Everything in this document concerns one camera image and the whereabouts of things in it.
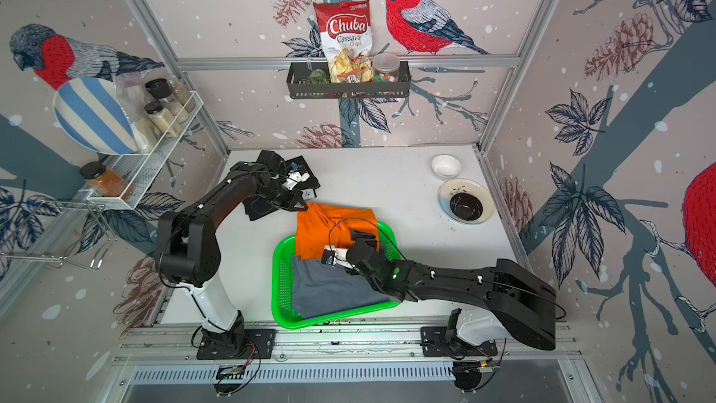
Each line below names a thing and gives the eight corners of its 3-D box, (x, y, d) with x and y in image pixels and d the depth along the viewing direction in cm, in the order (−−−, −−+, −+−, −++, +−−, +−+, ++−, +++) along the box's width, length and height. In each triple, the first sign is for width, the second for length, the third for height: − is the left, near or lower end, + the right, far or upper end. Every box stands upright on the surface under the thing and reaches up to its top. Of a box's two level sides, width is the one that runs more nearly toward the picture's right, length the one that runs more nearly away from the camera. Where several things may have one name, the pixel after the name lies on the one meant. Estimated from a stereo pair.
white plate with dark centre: (444, 227, 98) (448, 218, 94) (435, 183, 111) (438, 174, 106) (492, 227, 98) (499, 218, 93) (478, 183, 111) (483, 173, 106)
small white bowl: (433, 182, 112) (435, 172, 107) (429, 164, 118) (431, 154, 114) (459, 182, 112) (463, 172, 107) (454, 164, 118) (457, 154, 114)
